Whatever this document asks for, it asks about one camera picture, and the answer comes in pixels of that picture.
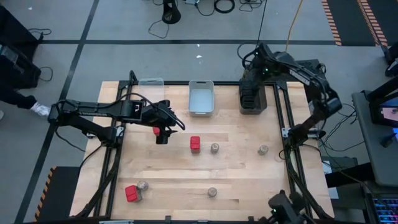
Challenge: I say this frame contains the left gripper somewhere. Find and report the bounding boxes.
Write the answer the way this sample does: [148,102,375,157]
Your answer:
[141,99,180,145]

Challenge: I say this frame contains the black plastic bin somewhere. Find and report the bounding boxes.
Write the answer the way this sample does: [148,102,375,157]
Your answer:
[238,77,268,115]

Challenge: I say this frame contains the grey plastic bin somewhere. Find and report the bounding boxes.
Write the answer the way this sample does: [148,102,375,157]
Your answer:
[188,80,215,118]

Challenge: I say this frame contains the clear plastic bin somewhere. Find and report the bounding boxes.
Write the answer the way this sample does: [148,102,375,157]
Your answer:
[138,77,165,105]

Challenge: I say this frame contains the black floor stand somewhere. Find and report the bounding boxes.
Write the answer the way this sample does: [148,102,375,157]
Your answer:
[161,0,182,25]

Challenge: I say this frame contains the black mat orange striped edge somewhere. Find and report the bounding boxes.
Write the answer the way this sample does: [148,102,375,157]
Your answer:
[322,0,389,47]
[33,166,81,222]

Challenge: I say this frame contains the person's shoe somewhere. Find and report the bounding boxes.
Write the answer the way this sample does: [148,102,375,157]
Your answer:
[30,101,51,118]

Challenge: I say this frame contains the black chair base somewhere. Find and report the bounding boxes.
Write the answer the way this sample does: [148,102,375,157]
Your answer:
[384,42,398,78]

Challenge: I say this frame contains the black monitor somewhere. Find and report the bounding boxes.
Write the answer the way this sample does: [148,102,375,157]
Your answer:
[369,93,398,128]

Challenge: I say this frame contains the grey desk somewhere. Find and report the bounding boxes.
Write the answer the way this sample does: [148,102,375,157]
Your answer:
[351,90,398,187]

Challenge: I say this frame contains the person's leg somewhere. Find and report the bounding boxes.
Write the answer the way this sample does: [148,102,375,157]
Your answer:
[0,86,37,110]

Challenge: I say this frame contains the black equipment case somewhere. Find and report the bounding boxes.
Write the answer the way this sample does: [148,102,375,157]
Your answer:
[0,35,42,91]
[0,4,40,54]

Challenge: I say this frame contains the backlit keyboard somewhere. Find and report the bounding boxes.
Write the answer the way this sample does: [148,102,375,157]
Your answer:
[371,196,398,224]

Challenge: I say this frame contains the long black looped cable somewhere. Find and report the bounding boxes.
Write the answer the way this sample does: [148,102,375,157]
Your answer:
[236,0,269,68]

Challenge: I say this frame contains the black metal table frame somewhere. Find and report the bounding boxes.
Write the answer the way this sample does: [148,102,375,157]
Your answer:
[74,70,335,220]

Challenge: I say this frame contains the yellow cable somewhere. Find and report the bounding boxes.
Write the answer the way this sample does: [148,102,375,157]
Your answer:
[284,0,304,52]

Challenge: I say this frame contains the coiled black cable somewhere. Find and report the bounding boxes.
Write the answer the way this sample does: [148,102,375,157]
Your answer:
[213,0,236,14]

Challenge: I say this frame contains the thin black cable loop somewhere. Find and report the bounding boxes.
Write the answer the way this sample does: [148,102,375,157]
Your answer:
[147,19,170,40]

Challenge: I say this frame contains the black cable bundle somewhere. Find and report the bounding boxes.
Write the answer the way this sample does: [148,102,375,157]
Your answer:
[318,102,366,153]

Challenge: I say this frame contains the thin black floor cable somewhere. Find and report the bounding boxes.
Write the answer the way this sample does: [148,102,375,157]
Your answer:
[39,66,53,82]
[27,27,52,43]

